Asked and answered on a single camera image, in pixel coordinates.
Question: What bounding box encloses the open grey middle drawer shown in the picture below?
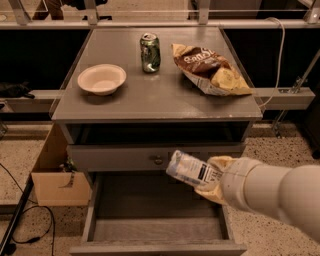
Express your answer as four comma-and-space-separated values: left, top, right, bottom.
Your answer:
70, 171, 246, 256

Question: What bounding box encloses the round brass drawer knob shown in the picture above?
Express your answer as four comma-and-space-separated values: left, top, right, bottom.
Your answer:
154, 156, 163, 165

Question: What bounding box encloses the cardboard box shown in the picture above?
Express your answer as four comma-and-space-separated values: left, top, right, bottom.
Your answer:
31, 125, 91, 206

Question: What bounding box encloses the metal railing frame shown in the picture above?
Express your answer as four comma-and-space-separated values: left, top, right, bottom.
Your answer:
0, 0, 320, 29

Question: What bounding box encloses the closed grey top drawer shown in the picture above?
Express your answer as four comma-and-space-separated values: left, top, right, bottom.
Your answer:
67, 143, 245, 172

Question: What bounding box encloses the black object on ledge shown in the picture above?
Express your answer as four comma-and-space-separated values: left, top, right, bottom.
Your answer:
0, 82, 35, 99

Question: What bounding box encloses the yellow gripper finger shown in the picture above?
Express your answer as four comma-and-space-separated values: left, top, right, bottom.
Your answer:
207, 156, 236, 173
195, 185, 226, 205

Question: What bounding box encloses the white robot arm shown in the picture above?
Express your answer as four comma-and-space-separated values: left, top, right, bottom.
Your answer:
196, 157, 320, 242

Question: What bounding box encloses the white paper bowl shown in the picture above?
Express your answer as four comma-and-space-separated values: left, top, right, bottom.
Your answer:
77, 64, 127, 96

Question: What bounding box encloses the black floor cable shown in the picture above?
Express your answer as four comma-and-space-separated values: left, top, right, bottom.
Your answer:
0, 162, 56, 256

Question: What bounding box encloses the grey drawer cabinet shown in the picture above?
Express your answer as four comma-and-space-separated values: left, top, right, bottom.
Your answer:
49, 25, 264, 256

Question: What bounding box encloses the brown yellow chip bag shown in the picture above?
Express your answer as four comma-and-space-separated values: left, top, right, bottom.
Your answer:
172, 44, 252, 96

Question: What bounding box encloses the green soda can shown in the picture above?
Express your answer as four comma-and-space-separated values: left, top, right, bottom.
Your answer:
140, 33, 161, 73

